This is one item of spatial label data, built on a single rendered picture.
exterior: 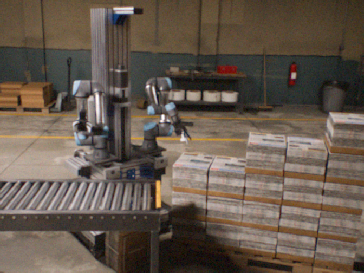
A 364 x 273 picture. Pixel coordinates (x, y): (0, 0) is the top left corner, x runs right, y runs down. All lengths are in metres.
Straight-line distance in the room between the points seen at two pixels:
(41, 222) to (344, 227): 2.15
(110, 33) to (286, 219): 2.06
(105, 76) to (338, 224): 2.19
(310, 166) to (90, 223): 1.62
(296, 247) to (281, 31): 7.29
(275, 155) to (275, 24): 7.13
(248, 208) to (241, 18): 7.04
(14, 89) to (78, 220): 7.17
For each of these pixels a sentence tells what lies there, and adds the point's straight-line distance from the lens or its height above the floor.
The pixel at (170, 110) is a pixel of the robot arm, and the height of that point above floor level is 1.24.
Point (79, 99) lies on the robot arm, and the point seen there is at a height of 1.32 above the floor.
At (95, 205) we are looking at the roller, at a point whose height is 0.80.
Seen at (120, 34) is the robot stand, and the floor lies 1.82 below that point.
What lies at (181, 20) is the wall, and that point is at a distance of 9.56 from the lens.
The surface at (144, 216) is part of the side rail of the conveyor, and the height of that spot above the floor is 0.78.
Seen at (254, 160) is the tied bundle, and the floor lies 0.94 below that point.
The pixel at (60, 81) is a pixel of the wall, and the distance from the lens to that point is 9.89.
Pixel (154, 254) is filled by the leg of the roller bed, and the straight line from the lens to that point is 2.59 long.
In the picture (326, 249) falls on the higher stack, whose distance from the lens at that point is 3.35.
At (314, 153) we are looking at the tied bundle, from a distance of 3.03.
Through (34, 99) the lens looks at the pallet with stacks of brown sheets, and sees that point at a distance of 8.98.
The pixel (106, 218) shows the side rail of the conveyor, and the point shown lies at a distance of 2.48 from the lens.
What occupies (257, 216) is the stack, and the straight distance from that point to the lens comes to 3.23.
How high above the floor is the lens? 1.90
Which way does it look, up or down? 16 degrees down
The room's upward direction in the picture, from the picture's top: 2 degrees clockwise
